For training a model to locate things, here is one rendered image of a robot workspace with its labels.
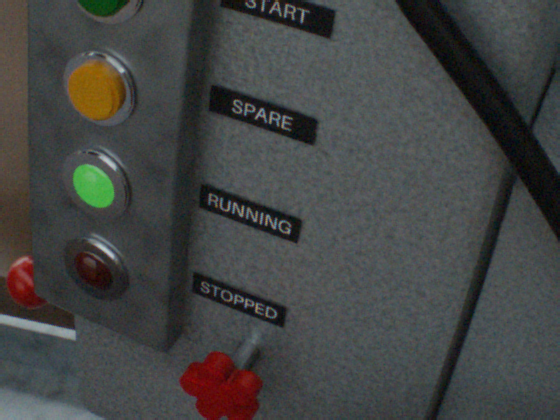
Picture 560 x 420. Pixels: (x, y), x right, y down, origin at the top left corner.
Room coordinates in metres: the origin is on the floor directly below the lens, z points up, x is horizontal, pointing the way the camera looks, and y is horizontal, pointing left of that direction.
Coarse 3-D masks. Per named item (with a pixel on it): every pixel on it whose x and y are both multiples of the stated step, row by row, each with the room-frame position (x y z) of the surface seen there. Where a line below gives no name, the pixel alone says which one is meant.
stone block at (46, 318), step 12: (0, 276) 0.93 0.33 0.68; (0, 288) 0.87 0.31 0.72; (0, 300) 0.82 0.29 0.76; (12, 300) 0.85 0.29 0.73; (0, 312) 0.77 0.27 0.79; (12, 312) 0.80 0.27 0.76; (24, 312) 0.83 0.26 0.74; (36, 312) 0.86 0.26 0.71; (48, 312) 0.89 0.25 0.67; (60, 312) 0.93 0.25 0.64; (48, 324) 0.84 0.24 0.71; (60, 324) 0.87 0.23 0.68; (72, 324) 0.90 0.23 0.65
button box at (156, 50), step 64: (64, 0) 0.38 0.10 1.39; (192, 0) 0.36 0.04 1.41; (64, 64) 0.38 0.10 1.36; (128, 64) 0.37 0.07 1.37; (192, 64) 0.37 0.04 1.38; (64, 128) 0.38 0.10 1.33; (128, 128) 0.37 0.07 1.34; (192, 128) 0.37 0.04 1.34; (64, 192) 0.38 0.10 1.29; (192, 192) 0.38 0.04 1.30; (128, 256) 0.37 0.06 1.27; (128, 320) 0.37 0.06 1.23
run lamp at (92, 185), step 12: (84, 168) 0.37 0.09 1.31; (96, 168) 0.37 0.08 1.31; (84, 180) 0.37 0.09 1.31; (96, 180) 0.37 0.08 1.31; (108, 180) 0.37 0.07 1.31; (84, 192) 0.37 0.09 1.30; (96, 192) 0.37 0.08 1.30; (108, 192) 0.37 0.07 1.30; (96, 204) 0.37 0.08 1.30; (108, 204) 0.37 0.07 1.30
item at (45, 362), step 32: (0, 320) 0.61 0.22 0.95; (0, 352) 0.61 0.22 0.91; (32, 352) 0.60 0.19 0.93; (64, 352) 0.58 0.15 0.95; (0, 384) 0.57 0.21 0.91; (32, 384) 0.57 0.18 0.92; (64, 384) 0.57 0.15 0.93; (0, 416) 0.53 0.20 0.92; (32, 416) 0.53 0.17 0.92; (64, 416) 0.53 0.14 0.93; (96, 416) 0.53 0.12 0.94
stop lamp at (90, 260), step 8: (80, 256) 0.37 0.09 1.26; (88, 256) 0.37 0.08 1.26; (96, 256) 0.37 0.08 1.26; (80, 264) 0.37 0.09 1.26; (88, 264) 0.37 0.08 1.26; (96, 264) 0.37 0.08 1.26; (104, 264) 0.37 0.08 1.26; (80, 272) 0.37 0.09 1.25; (88, 272) 0.37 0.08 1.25; (96, 272) 0.37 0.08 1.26; (104, 272) 0.37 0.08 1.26; (88, 280) 0.37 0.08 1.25; (96, 280) 0.37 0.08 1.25; (104, 280) 0.37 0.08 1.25; (112, 280) 0.37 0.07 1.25; (96, 288) 0.37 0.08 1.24; (104, 288) 0.37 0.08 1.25
